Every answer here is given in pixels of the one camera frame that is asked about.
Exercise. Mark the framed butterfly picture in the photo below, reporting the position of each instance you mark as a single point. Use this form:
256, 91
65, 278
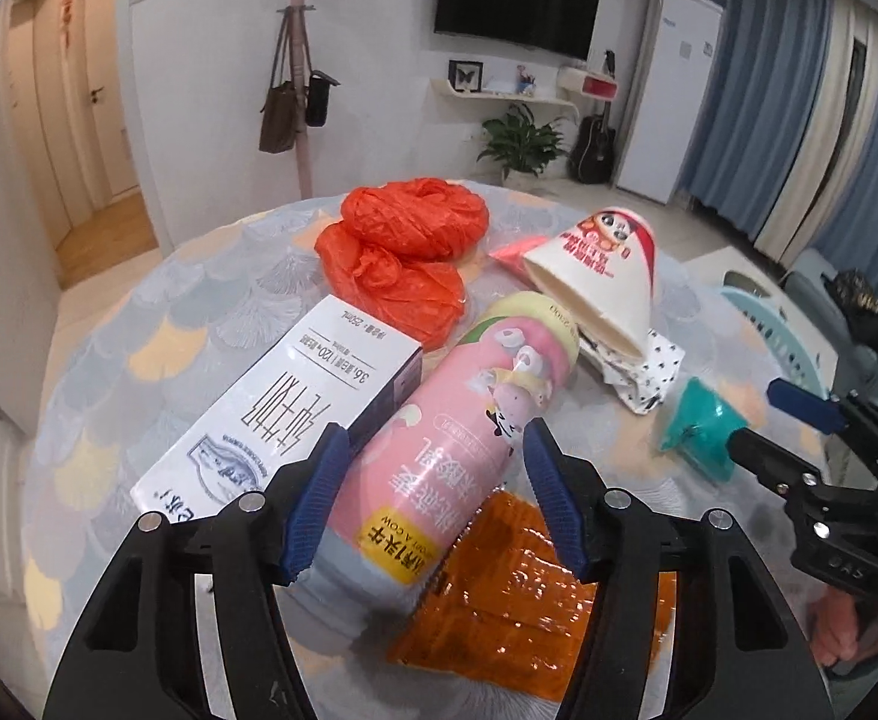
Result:
466, 76

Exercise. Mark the white dotted wrapper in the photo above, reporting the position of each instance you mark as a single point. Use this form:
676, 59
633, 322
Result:
649, 375

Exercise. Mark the pink wrapper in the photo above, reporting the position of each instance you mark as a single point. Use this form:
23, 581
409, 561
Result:
514, 251

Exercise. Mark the blue and white curtains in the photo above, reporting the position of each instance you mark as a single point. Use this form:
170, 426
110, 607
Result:
799, 112

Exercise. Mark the red hanging ornament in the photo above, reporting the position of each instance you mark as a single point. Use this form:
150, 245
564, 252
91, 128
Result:
67, 15

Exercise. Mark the orange plastic bag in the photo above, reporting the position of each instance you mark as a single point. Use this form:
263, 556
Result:
401, 247

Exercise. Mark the grey-blue sofa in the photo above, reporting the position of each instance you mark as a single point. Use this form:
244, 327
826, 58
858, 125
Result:
810, 277

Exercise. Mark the white curved wall shelf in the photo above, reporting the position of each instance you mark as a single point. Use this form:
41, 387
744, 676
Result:
506, 97

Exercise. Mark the white and pink wall box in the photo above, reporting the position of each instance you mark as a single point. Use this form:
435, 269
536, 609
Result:
589, 82

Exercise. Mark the person's right hand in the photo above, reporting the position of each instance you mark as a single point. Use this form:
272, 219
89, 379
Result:
836, 630

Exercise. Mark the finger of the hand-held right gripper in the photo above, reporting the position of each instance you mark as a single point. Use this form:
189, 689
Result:
772, 461
802, 403

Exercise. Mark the white milk carton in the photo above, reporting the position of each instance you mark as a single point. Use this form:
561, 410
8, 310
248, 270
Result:
259, 420

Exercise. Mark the black acoustic guitar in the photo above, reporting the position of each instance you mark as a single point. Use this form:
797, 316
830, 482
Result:
595, 146

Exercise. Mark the potted green plant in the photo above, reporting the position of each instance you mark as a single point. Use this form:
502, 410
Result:
521, 139

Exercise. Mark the pink yogurt bottle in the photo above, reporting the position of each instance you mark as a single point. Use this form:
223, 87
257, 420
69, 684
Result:
454, 420

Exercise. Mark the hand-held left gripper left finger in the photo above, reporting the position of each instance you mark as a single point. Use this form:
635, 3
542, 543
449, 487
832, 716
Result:
319, 499

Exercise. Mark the brown tote bag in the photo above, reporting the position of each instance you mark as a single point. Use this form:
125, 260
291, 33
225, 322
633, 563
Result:
279, 116

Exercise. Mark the teal foil wrapper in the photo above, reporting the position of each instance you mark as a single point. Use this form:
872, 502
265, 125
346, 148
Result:
697, 427

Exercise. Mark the pen holder with pens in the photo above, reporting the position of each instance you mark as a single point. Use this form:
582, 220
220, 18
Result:
525, 81

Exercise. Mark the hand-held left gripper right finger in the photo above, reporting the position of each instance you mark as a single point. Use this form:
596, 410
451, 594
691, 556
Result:
551, 499

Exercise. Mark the scale-patterned tablecloth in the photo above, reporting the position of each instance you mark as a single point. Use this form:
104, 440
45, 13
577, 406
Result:
184, 300

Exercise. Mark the white paper noodle cup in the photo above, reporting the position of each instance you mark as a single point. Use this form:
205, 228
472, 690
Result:
611, 270

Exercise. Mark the black shoulder bag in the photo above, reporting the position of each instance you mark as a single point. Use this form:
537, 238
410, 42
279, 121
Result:
318, 101

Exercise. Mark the orange snack packet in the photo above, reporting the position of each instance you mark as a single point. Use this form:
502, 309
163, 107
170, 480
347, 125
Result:
514, 615

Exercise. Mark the light blue plastic basket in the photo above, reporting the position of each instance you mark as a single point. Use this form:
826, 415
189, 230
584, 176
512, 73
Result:
776, 337

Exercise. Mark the pink coat rack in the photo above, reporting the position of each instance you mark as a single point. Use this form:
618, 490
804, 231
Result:
302, 90

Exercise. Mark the wooden hallway door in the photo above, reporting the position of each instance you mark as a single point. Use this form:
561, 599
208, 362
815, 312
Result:
112, 90

